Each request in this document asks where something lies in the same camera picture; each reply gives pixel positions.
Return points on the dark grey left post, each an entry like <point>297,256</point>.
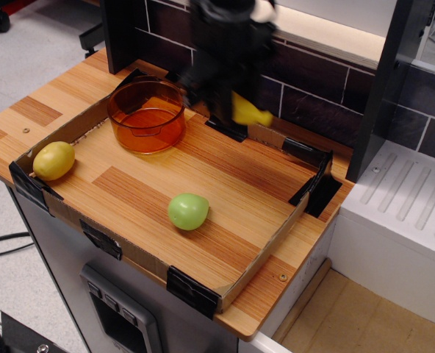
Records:
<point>120,19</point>

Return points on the dark grey vertical post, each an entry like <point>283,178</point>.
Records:
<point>409,21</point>

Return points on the white toy sink drainboard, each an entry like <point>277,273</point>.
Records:
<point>384,237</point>

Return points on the green plastic pear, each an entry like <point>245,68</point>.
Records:
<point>188,211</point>

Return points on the cardboard fence with black tape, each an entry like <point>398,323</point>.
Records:
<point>267,208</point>

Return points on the yellow plastic potato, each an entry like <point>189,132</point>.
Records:
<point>54,161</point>

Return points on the orange transparent plastic pot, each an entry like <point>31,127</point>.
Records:
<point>147,116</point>

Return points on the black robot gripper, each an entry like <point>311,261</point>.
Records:
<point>230,49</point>

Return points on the grey toy oven front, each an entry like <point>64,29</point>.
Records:
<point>128,324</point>

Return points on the yellow plastic banana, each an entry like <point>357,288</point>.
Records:
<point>246,114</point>

